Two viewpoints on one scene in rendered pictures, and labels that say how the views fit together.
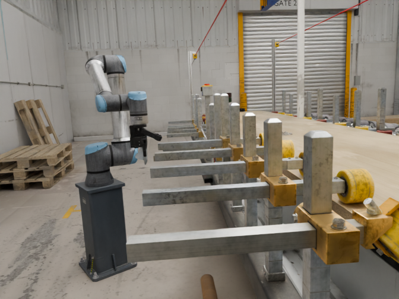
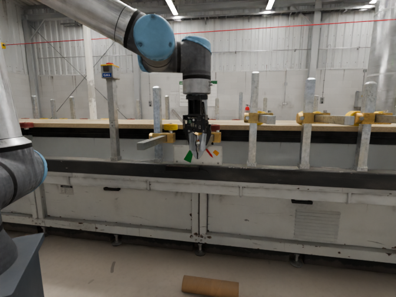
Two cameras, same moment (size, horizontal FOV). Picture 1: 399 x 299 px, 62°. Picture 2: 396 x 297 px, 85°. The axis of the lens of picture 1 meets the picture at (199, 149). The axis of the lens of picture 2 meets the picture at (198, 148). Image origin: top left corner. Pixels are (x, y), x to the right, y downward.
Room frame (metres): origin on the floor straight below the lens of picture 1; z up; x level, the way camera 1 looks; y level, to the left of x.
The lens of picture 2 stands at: (1.53, 1.00, 0.97)
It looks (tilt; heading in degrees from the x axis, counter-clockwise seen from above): 9 degrees down; 284
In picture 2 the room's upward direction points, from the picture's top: straight up
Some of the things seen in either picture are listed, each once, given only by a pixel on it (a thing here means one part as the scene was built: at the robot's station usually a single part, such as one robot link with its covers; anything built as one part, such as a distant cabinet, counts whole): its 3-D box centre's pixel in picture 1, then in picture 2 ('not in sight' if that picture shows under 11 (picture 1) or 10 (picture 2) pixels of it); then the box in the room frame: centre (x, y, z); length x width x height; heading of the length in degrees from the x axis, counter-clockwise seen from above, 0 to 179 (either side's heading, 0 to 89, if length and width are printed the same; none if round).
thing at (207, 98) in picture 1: (208, 129); (113, 121); (2.29, -0.07, 0.93); 0.05 x 0.05 x 0.45; 4
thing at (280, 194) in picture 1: (275, 187); not in sight; (0.76, -0.18, 0.95); 0.14 x 0.06 x 0.05; 4
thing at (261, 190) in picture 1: (252, 190); not in sight; (0.74, -0.12, 0.95); 0.50 x 0.04 x 0.04; 94
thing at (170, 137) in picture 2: not in sight; (162, 137); (2.01, -0.09, 0.84); 0.14 x 0.06 x 0.05; 4
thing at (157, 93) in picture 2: (213, 142); (158, 132); (2.03, -0.09, 0.87); 0.04 x 0.04 x 0.48; 4
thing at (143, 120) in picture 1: (139, 120); (197, 88); (1.71, 0.30, 1.05); 0.10 x 0.09 x 0.05; 4
